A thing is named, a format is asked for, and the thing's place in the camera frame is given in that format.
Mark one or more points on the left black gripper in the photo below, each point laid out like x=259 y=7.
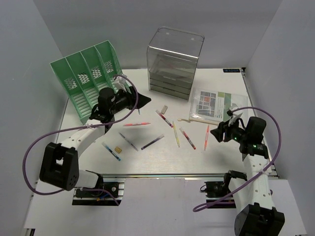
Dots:
x=132 y=98

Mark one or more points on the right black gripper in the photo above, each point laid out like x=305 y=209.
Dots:
x=218 y=132

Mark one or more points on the beige eraser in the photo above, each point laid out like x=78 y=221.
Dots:
x=164 y=109

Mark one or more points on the yellow highlighter pen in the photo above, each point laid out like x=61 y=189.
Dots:
x=175 y=133

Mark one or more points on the grey clear pen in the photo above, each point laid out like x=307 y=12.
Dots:
x=128 y=141

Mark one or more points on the clear plastic drawer cabinet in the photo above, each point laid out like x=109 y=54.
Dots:
x=172 y=58

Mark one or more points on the small yellow eraser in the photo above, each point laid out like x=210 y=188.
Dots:
x=118 y=149

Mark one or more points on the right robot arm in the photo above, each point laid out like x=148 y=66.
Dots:
x=257 y=214

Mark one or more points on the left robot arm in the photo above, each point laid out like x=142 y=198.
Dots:
x=60 y=165

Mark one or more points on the red orange highlighter pen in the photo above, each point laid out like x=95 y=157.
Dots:
x=136 y=124

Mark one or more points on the red pen near eraser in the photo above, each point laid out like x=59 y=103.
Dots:
x=164 y=118

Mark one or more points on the plastic sleeve with printed sheets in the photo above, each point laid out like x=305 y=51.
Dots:
x=213 y=105

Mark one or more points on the red pen right centre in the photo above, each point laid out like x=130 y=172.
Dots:
x=187 y=137

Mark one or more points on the dark purple pen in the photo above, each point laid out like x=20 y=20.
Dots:
x=152 y=142

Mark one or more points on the blue pen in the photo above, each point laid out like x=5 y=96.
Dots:
x=111 y=151

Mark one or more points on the small blue label sticker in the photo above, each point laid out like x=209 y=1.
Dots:
x=231 y=70

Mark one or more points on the green plastic file organizer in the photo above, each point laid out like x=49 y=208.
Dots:
x=84 y=73

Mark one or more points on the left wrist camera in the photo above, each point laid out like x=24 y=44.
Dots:
x=119 y=83

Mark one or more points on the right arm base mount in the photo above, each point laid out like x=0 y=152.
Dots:
x=214 y=191

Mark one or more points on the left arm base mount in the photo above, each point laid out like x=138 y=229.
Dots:
x=109 y=193

